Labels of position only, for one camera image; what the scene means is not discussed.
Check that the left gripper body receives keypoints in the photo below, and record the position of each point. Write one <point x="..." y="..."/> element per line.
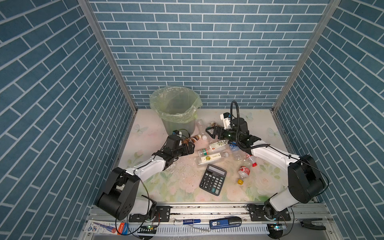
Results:
<point x="182" y="150"/>

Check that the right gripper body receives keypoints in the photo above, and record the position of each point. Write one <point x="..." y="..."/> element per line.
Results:
<point x="228" y="135"/>

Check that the brown coffee bottle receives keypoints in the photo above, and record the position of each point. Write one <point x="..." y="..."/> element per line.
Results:
<point x="193" y="139"/>

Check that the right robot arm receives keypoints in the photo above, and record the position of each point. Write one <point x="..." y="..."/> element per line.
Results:
<point x="305" y="180"/>

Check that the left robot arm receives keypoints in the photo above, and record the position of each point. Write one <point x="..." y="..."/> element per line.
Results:
<point x="119" y="197"/>

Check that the green plastic bin liner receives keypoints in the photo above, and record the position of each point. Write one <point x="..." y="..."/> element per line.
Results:
<point x="154" y="101"/>

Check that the clear bottle green cap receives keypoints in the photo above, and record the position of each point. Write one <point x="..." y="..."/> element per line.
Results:
<point x="210" y="139"/>

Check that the clear empty bottle white cap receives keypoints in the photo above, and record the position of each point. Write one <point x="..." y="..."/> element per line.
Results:
<point x="200" y="126"/>

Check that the Pocari Sweat blue label bottle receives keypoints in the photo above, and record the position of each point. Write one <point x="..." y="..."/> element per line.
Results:
<point x="236" y="152"/>

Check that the square tea bottle white cap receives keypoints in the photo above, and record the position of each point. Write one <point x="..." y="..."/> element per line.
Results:
<point x="209" y="159"/>

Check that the clear bottle red label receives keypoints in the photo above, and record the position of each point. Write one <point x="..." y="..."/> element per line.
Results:
<point x="250" y="161"/>

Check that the crushed red bottle yellow cap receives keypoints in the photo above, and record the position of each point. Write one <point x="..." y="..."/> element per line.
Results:
<point x="243" y="172"/>

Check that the black desk calculator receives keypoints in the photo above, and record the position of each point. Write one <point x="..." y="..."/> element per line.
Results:
<point x="213" y="180"/>

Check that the blue marker pen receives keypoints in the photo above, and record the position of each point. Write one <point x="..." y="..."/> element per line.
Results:
<point x="187" y="222"/>

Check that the blue box cutter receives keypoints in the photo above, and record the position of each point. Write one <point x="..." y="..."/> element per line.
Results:
<point x="229" y="222"/>

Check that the toothpaste box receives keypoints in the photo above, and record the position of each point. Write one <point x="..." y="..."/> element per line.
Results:
<point x="109" y="228"/>

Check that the black spare gripper finger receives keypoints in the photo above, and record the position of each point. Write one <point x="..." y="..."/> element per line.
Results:
<point x="308" y="224"/>

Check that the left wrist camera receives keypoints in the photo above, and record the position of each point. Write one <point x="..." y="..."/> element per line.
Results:
<point x="177" y="133"/>

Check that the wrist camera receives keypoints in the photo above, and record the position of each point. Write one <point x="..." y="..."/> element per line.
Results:
<point x="226" y="118"/>
<point x="177" y="133"/>

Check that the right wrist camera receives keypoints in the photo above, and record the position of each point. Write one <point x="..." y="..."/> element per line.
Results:
<point x="226" y="118"/>

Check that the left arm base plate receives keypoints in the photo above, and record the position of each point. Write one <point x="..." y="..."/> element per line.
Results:
<point x="159" y="214"/>

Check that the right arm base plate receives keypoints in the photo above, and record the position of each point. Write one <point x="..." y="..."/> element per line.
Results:
<point x="259" y="213"/>

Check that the white slotted cable duct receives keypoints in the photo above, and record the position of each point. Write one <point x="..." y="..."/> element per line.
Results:
<point x="203" y="230"/>

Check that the aluminium frame rail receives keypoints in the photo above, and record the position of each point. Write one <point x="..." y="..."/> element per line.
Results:
<point x="280" y="230"/>

